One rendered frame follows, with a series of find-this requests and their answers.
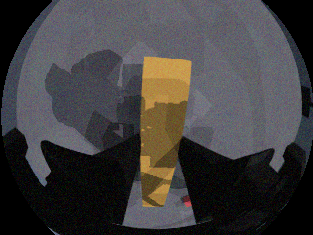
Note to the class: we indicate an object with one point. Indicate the small red block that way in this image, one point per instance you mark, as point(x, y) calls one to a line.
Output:
point(187, 201)

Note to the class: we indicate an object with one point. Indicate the yellow bar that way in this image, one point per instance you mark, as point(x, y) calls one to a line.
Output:
point(164, 99)

